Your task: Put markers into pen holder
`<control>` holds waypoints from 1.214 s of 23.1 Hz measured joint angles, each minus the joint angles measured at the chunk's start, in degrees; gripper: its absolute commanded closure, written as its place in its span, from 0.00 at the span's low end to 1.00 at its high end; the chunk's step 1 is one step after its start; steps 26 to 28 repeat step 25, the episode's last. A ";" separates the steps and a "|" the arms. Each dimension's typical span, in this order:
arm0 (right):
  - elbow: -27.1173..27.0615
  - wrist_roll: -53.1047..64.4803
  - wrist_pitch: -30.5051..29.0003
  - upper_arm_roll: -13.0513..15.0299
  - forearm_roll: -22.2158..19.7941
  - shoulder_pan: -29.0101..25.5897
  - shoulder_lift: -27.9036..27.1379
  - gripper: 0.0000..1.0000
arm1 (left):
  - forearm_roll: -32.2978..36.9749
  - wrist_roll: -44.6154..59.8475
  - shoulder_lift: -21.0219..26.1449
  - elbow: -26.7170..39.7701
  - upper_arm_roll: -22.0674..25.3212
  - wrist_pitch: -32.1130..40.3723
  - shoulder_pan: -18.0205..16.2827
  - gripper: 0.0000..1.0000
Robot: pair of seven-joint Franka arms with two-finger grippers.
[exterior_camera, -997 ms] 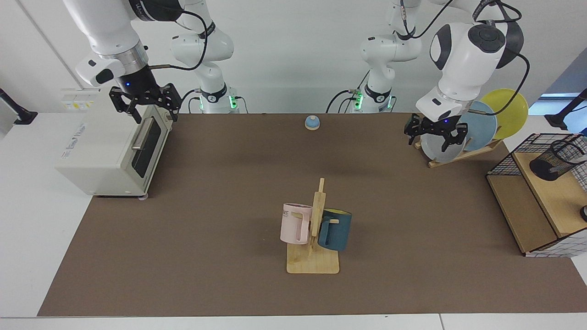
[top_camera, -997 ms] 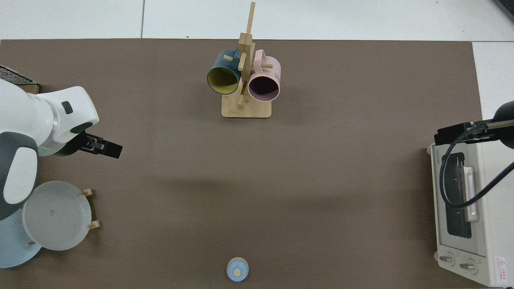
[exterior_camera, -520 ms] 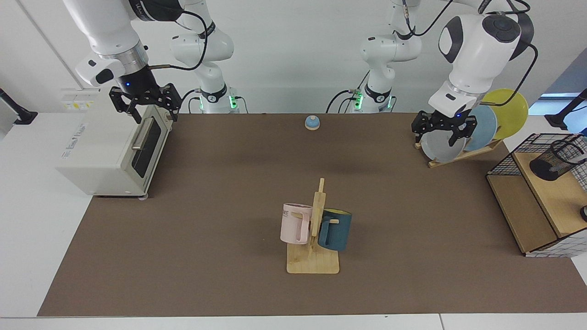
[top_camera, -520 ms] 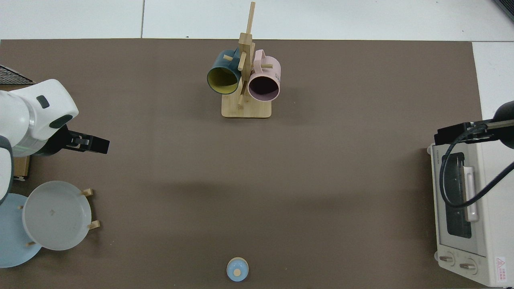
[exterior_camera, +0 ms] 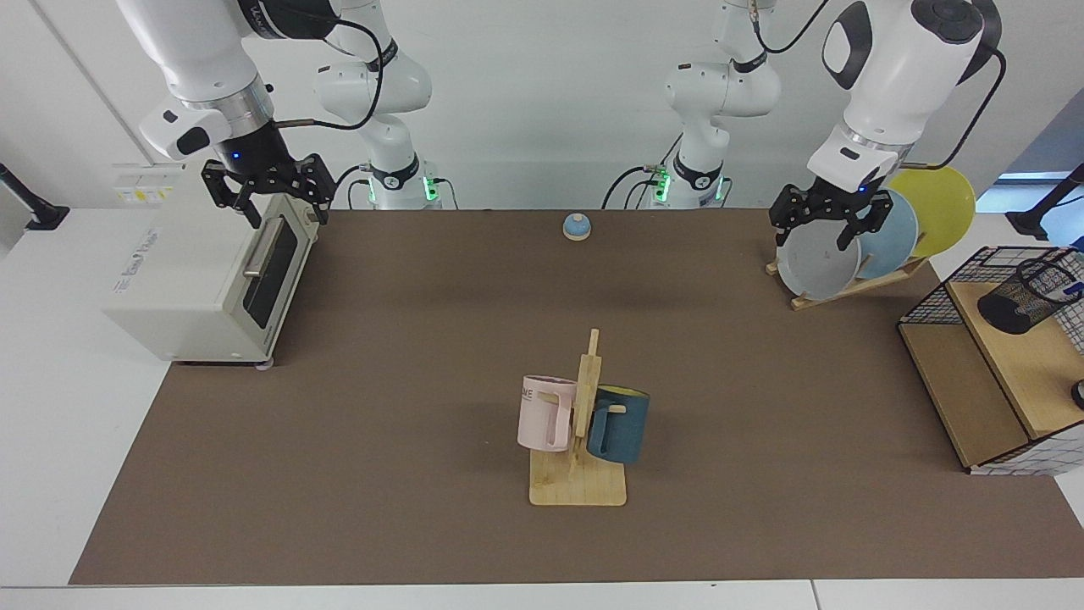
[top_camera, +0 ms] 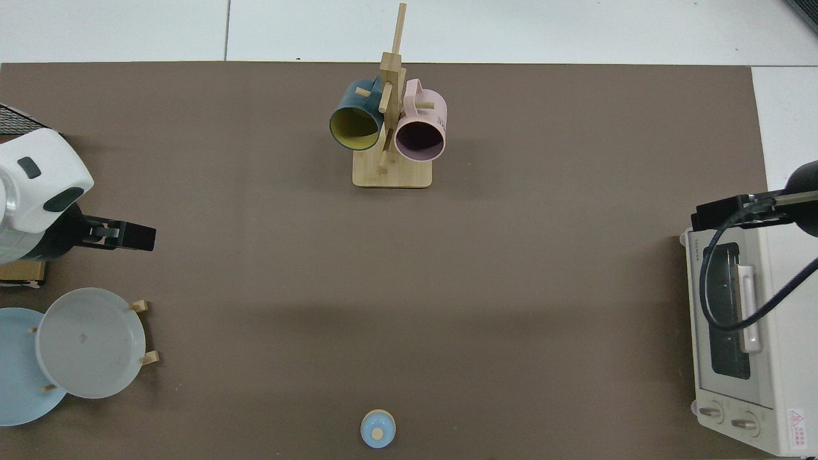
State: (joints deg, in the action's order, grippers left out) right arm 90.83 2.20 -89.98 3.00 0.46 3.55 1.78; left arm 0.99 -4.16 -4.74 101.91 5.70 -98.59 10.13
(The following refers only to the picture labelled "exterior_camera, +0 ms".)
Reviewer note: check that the small blue round bell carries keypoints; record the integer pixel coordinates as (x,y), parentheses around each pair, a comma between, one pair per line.
(577,227)

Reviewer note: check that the black mesh pen holder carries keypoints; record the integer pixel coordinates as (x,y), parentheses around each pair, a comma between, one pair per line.
(1012,309)

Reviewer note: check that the light blue plate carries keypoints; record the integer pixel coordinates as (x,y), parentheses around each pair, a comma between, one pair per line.
(889,246)

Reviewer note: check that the black clamp mount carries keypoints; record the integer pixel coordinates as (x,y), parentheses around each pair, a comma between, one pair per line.
(47,218)
(1029,224)

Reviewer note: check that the pale toaster oven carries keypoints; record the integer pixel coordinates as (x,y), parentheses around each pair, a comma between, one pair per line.
(186,280)

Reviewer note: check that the blue and white marker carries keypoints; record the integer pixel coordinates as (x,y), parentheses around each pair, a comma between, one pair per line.
(1074,293)

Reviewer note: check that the white wall socket box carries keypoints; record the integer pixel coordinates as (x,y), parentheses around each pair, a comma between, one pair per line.
(140,182)

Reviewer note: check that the brown table cloth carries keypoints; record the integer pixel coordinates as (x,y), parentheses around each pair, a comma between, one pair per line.
(339,466)

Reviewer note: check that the yellow plate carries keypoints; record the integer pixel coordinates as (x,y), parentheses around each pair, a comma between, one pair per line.
(940,207)

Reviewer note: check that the small black round object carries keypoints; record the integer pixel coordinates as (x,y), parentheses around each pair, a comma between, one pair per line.
(1078,395)

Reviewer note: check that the wooden plate rack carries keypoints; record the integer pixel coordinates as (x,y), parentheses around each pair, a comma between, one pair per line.
(847,291)

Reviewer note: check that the grey plate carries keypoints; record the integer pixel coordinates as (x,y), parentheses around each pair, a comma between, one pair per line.
(817,267)

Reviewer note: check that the wooden cup stand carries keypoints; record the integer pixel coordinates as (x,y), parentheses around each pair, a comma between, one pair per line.
(584,487)

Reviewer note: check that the teal cup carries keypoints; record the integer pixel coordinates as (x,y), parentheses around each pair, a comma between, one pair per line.
(622,432)

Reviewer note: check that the pink cup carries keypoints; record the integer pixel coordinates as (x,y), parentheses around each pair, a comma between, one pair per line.
(538,415)

